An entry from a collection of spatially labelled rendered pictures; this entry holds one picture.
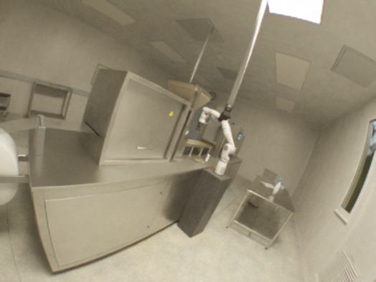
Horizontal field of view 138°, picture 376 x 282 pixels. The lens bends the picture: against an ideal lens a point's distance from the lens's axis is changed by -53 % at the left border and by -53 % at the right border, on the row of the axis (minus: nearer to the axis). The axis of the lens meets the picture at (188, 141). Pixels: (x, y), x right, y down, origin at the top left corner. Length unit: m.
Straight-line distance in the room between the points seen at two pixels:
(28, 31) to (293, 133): 8.25
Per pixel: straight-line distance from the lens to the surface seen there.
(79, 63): 4.76
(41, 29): 4.72
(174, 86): 1.52
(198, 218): 1.73
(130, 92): 0.91
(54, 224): 0.87
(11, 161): 0.97
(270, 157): 5.75
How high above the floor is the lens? 1.22
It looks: 8 degrees down
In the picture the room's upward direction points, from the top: 22 degrees clockwise
